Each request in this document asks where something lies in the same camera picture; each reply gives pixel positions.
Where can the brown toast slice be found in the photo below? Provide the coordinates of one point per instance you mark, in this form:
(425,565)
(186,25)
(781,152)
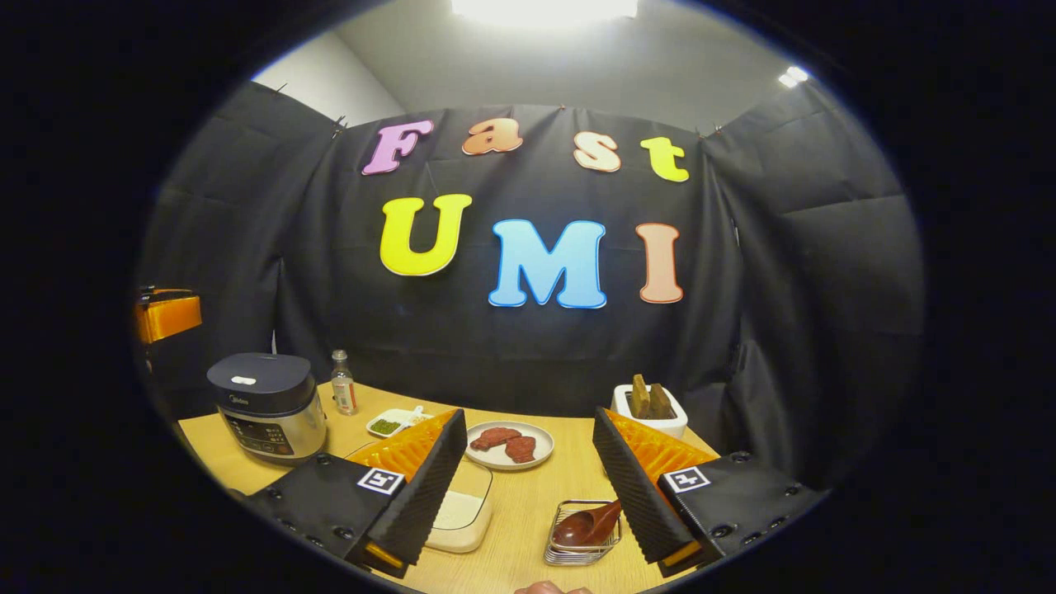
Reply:
(640,396)
(660,403)

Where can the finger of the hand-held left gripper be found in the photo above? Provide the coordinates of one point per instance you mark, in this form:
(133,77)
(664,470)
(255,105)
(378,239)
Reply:
(169,318)

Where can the green beans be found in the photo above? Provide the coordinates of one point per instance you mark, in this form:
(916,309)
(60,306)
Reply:
(385,426)

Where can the black cloth clip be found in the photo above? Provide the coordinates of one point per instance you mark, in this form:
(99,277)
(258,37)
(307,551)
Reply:
(339,126)

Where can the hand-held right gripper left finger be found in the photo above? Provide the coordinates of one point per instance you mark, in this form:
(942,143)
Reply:
(429,487)

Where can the black backdrop cloth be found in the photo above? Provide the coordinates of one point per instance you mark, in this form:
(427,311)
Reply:
(577,355)

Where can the reddish brown meat piece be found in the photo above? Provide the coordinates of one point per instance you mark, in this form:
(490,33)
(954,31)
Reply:
(493,437)
(521,450)

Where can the clear rice container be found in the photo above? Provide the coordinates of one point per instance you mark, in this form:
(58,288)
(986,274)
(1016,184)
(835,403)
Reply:
(462,528)

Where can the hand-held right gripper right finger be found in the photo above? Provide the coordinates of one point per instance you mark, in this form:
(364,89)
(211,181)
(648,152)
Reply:
(631,487)

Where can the small clear bottle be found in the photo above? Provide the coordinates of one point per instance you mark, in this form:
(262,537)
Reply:
(343,392)

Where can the large ceiling light panel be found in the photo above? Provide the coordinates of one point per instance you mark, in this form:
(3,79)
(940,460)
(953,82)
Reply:
(544,10)

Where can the black and silver rice cooker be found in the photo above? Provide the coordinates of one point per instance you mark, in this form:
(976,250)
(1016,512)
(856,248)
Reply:
(264,384)

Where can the round white plate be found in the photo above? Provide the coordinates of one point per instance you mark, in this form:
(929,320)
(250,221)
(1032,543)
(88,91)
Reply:
(543,441)

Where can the small ceiling light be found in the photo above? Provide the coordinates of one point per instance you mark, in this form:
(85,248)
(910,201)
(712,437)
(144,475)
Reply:
(794,77)

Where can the white toaster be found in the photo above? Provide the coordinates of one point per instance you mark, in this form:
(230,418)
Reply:
(660,427)

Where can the brown wooden spoon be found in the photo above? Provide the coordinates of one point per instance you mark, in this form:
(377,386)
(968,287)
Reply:
(582,526)

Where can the white sectioned dish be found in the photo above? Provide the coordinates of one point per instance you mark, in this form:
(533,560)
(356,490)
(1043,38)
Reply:
(408,415)

